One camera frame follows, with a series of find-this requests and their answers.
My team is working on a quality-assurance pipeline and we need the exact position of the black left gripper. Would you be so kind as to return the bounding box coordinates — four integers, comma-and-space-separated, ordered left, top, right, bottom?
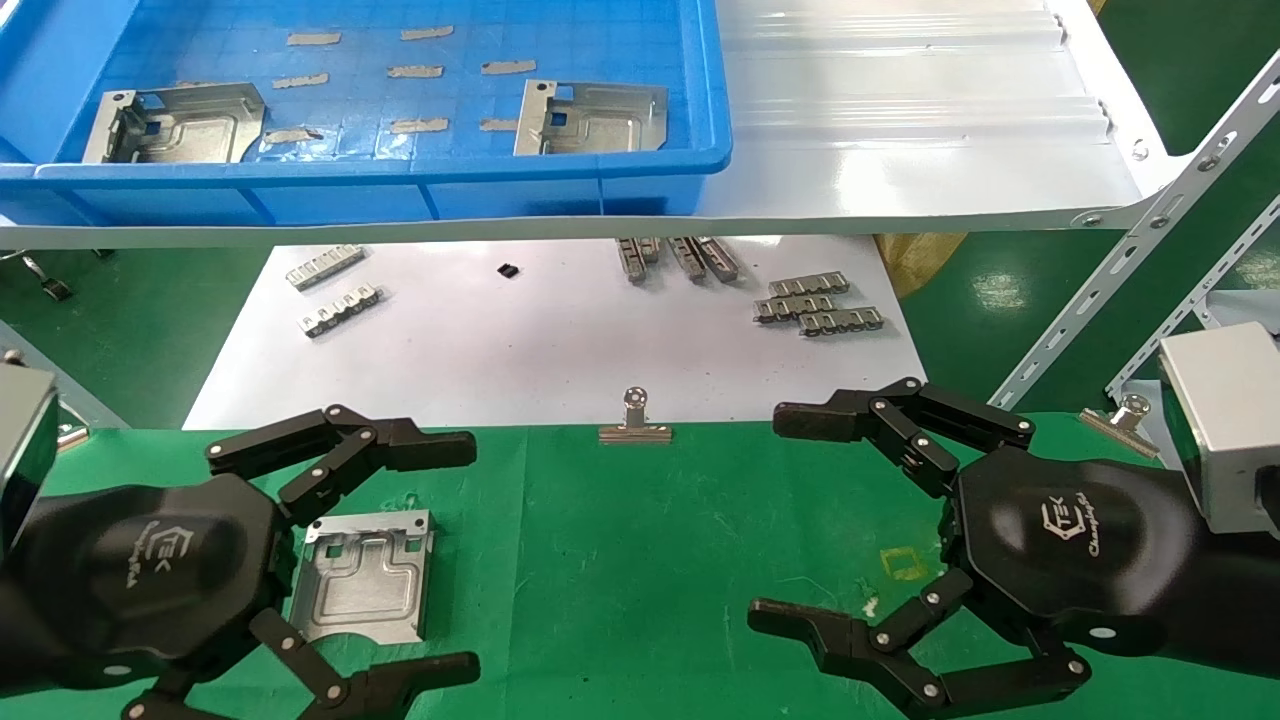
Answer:
35, 472, 482, 720

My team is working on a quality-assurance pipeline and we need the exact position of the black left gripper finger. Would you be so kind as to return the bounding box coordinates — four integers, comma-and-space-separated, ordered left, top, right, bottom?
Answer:
206, 404, 479, 528

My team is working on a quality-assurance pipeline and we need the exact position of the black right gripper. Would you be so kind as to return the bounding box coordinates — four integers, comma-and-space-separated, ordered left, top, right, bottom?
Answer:
747, 377, 1213, 720

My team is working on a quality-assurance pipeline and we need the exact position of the stamped silver metal plate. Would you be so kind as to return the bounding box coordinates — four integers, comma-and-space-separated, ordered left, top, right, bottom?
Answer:
513, 79, 670, 157
289, 509, 437, 644
82, 83, 269, 165

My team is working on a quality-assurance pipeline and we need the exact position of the white paper sheet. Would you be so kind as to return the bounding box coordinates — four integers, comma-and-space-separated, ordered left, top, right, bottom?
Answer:
183, 236, 926, 431

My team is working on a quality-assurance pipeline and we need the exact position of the green table mat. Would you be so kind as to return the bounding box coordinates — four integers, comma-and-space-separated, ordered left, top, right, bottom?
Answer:
0, 412, 1280, 720

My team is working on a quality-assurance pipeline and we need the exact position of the blue plastic bin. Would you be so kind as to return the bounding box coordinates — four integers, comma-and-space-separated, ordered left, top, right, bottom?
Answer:
0, 0, 733, 229

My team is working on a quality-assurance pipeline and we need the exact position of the yellow plastic bag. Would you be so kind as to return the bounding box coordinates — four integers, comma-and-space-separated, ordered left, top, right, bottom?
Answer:
873, 233, 969, 299

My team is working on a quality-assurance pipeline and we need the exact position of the white slotted rack bar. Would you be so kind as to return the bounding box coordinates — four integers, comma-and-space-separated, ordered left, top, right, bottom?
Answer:
988, 72, 1280, 411
1105, 198, 1280, 401

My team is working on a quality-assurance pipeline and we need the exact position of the white shelf board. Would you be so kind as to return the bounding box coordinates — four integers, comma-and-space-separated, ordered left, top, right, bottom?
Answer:
0, 0, 1181, 251

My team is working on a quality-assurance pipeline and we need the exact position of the small dark metal fixture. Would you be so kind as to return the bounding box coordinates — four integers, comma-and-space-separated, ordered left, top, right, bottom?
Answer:
20, 252, 74, 302

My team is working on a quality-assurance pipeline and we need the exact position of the silver metal bracket part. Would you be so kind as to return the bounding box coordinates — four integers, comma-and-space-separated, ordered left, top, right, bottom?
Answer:
767, 271, 852, 298
286, 244, 366, 292
617, 237, 662, 285
667, 237, 708, 284
301, 284, 384, 339
799, 306, 885, 338
753, 294, 837, 324
693, 237, 742, 283

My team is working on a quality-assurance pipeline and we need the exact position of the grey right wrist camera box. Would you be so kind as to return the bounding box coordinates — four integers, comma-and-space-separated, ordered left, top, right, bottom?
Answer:
1158, 322, 1280, 538

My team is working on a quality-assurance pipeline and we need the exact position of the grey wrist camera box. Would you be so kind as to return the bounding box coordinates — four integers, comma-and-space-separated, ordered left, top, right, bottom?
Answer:
0, 362, 59, 549
1158, 322, 1280, 538

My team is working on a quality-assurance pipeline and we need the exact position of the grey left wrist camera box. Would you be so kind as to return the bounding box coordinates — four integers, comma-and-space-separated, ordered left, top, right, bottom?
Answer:
0, 362, 59, 549

